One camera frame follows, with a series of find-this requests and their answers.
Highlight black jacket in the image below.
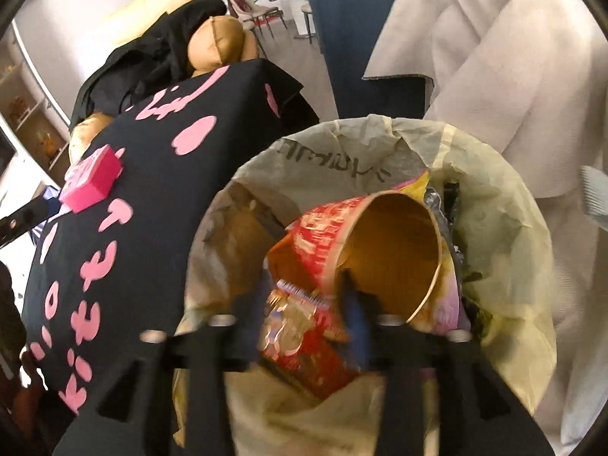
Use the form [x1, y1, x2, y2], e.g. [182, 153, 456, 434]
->
[70, 0, 267, 127]

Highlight blue partition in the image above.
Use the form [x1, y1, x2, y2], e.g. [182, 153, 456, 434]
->
[297, 0, 431, 119]

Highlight pale ribbed cloth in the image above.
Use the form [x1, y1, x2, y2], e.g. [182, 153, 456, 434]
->
[579, 165, 608, 229]

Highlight pink box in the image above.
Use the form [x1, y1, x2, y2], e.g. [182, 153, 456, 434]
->
[58, 146, 124, 214]

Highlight shelf with toys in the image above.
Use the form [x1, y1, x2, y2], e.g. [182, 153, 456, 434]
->
[0, 33, 72, 186]

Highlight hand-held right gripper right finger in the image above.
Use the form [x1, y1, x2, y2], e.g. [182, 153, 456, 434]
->
[339, 268, 556, 456]

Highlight black pink-printed tablecloth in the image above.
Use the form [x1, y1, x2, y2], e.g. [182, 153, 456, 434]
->
[19, 59, 319, 414]

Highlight round stool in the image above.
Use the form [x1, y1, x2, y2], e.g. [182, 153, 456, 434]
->
[294, 2, 318, 41]

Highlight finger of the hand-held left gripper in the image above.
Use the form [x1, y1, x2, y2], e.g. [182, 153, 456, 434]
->
[0, 197, 51, 250]

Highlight yellow wafer packet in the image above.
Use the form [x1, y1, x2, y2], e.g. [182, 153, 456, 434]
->
[389, 173, 431, 200]

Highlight beige chair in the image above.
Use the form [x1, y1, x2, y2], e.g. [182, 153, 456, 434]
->
[228, 0, 288, 41]

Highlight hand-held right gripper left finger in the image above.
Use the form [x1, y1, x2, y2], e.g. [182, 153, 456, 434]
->
[52, 271, 276, 456]

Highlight trash bin with yellowish bag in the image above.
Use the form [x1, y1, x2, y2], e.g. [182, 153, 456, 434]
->
[173, 113, 559, 456]

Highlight red wrapper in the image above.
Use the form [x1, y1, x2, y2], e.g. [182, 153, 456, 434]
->
[259, 285, 362, 400]

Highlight red noodle cup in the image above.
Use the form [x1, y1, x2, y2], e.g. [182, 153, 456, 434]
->
[266, 190, 450, 328]

